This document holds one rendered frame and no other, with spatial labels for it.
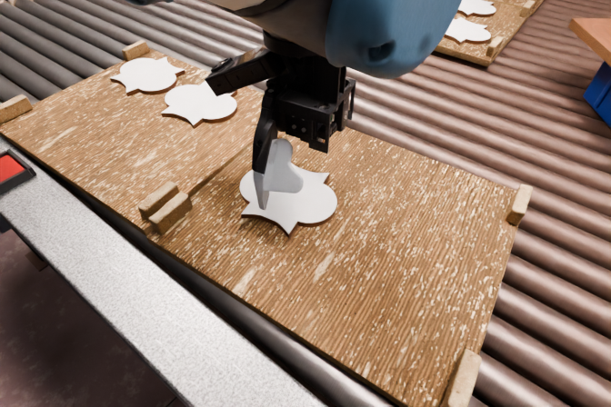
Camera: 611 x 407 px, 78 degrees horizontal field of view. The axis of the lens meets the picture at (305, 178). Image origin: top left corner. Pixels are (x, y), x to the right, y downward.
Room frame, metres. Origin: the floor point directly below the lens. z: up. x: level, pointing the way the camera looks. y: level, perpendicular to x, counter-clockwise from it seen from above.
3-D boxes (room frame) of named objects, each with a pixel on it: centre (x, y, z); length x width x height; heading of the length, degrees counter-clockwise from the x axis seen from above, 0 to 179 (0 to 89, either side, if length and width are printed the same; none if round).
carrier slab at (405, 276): (0.33, -0.06, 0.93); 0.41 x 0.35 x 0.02; 57
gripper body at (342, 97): (0.35, 0.00, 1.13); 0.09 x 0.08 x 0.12; 63
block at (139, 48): (0.78, 0.37, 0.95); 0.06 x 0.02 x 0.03; 146
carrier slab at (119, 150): (0.56, 0.29, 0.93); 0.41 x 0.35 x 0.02; 56
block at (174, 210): (0.32, 0.18, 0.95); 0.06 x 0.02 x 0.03; 147
